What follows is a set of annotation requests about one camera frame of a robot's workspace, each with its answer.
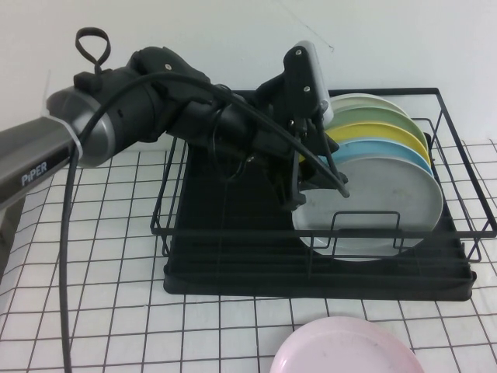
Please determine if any black wire dish rack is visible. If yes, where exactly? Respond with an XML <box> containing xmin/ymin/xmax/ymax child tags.
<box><xmin>150</xmin><ymin>87</ymin><xmax>497</xmax><ymax>262</ymax></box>

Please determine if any yellow plate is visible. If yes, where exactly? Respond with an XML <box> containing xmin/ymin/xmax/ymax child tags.
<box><xmin>325</xmin><ymin>122</ymin><xmax>433</xmax><ymax>167</ymax></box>

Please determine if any grey plate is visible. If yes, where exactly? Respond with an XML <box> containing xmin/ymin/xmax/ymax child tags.
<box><xmin>291</xmin><ymin>153</ymin><xmax>445</xmax><ymax>261</ymax></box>

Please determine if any black plastic drip tray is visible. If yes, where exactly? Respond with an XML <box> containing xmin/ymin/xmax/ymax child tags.
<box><xmin>163</xmin><ymin>133</ymin><xmax>478</xmax><ymax>301</ymax></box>

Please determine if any black cable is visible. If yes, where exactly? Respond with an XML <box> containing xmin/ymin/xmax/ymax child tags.
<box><xmin>57</xmin><ymin>71</ymin><xmax>351</xmax><ymax>373</ymax></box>

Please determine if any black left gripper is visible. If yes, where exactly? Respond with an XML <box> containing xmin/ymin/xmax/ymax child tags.
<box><xmin>248</xmin><ymin>75</ymin><xmax>346</xmax><ymax>213</ymax></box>

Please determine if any black strap loop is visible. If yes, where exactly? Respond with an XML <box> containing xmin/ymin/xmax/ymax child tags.
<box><xmin>73</xmin><ymin>26</ymin><xmax>113</xmax><ymax>75</ymax></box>

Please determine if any green plate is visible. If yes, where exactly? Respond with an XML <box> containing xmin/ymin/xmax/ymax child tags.
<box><xmin>327</xmin><ymin>107</ymin><xmax>428</xmax><ymax>151</ymax></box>

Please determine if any pink plate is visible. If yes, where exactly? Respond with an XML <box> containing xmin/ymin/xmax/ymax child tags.
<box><xmin>269</xmin><ymin>315</ymin><xmax>428</xmax><ymax>373</ymax></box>

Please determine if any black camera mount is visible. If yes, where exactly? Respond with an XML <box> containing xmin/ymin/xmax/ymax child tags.
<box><xmin>282</xmin><ymin>45</ymin><xmax>324</xmax><ymax>120</ymax></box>

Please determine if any pale white-green plate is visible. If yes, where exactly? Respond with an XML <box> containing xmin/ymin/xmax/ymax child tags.
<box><xmin>328</xmin><ymin>93</ymin><xmax>408</xmax><ymax>118</ymax></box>

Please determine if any blue plate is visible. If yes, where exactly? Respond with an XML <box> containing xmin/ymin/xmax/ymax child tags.
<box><xmin>332</xmin><ymin>139</ymin><xmax>436</xmax><ymax>178</ymax></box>

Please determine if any white grid tablecloth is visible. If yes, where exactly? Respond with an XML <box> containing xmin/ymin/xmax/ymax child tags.
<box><xmin>0</xmin><ymin>141</ymin><xmax>497</xmax><ymax>373</ymax></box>

